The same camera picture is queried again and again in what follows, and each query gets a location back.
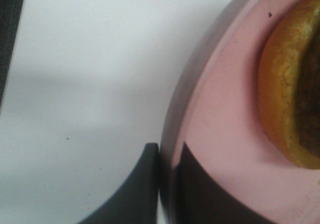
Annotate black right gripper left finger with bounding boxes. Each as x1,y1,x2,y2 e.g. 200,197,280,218
81,143,160,224

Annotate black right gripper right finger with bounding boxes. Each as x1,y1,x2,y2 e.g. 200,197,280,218
174,141,320,224

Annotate pink round plate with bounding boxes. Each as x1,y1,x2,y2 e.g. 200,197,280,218
159,0,320,224

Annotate burger with yellow bun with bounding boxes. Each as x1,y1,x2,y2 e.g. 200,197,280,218
257,0,320,170

